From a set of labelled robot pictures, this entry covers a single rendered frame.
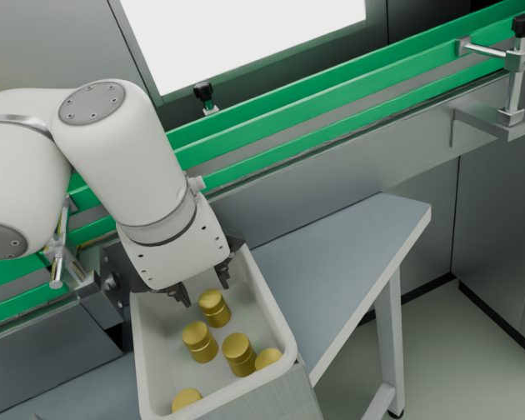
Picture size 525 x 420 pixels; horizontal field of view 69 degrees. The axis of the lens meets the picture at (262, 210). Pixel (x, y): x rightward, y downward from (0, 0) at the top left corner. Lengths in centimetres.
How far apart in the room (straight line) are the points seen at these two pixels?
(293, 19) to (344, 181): 29
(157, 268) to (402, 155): 47
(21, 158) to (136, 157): 7
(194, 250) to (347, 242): 30
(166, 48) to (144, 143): 40
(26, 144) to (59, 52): 38
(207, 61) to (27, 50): 27
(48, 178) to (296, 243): 44
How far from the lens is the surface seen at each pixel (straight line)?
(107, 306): 55
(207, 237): 40
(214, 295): 53
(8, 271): 54
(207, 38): 70
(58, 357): 61
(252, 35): 72
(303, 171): 61
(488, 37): 77
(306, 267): 61
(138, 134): 29
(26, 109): 34
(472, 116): 72
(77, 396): 63
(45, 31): 68
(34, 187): 30
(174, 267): 42
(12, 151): 31
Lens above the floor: 120
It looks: 37 degrees down
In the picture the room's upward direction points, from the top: 18 degrees counter-clockwise
